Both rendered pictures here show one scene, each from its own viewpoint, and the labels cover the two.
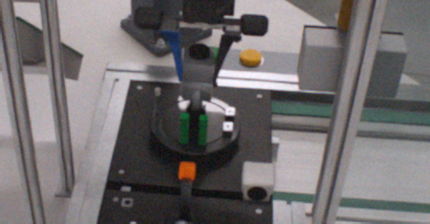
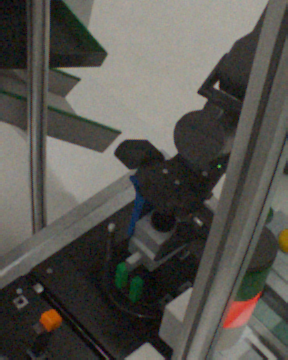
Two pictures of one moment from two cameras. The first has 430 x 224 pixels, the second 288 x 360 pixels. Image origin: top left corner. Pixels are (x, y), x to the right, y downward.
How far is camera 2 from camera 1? 56 cm
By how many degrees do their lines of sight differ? 28
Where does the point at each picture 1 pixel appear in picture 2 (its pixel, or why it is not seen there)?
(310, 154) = not seen: outside the picture
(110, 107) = (115, 199)
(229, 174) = (130, 343)
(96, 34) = not seen: hidden behind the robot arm
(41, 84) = (120, 120)
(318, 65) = (173, 330)
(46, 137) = (70, 180)
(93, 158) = (46, 240)
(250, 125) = not seen: hidden behind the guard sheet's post
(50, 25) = (32, 109)
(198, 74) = (146, 241)
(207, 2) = (160, 188)
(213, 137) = (149, 300)
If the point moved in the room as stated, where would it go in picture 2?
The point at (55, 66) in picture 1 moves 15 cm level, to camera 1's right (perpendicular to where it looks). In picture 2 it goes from (32, 144) to (116, 211)
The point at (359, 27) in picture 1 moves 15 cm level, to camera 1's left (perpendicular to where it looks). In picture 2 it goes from (182, 335) to (64, 241)
